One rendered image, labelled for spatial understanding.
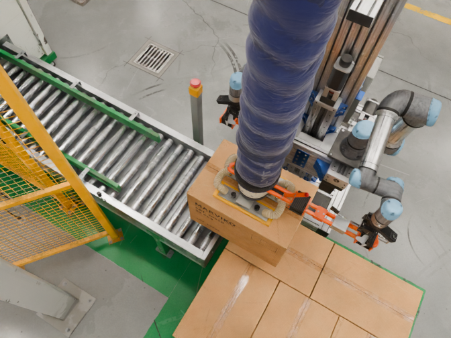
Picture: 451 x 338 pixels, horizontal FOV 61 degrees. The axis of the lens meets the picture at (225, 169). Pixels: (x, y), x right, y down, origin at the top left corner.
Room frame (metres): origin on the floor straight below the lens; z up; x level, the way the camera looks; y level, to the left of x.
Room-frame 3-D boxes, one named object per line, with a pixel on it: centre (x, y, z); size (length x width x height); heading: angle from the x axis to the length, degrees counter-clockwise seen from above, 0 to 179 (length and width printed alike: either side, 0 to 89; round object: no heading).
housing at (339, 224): (0.65, -0.57, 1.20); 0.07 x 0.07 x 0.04; 64
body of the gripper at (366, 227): (0.61, -0.67, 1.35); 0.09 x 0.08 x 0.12; 64
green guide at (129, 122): (1.81, 1.19, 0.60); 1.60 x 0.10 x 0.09; 64
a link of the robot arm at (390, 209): (0.61, -0.68, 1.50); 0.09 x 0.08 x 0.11; 161
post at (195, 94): (1.59, 0.23, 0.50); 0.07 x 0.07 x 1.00; 64
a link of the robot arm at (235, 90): (1.21, -0.03, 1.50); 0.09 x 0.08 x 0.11; 150
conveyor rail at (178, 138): (1.70, 0.84, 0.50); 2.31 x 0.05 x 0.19; 64
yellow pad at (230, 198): (0.77, -0.11, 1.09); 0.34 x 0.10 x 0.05; 64
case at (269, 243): (0.85, -0.16, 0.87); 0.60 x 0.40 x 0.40; 64
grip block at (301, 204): (0.74, -0.38, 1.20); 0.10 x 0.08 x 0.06; 154
